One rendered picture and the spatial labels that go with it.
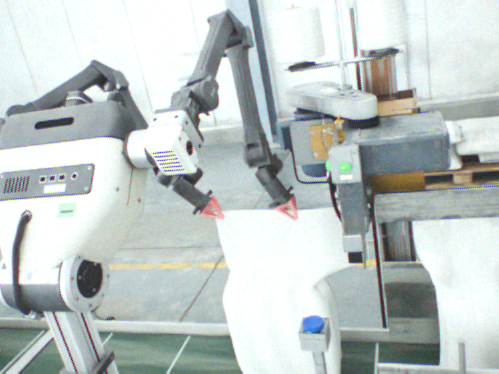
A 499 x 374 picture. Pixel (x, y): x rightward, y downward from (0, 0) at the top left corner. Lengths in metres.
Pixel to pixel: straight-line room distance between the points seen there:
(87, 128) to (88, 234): 0.25
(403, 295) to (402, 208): 0.52
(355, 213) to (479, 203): 0.38
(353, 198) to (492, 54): 5.33
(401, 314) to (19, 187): 1.43
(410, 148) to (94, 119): 0.79
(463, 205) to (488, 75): 5.12
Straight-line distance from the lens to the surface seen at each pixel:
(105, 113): 1.17
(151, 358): 2.23
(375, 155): 1.27
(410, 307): 1.95
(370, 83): 1.73
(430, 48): 6.43
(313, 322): 1.39
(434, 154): 1.27
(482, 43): 6.49
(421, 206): 1.50
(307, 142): 1.69
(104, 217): 1.11
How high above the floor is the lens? 1.69
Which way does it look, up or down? 20 degrees down
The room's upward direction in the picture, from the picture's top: 11 degrees counter-clockwise
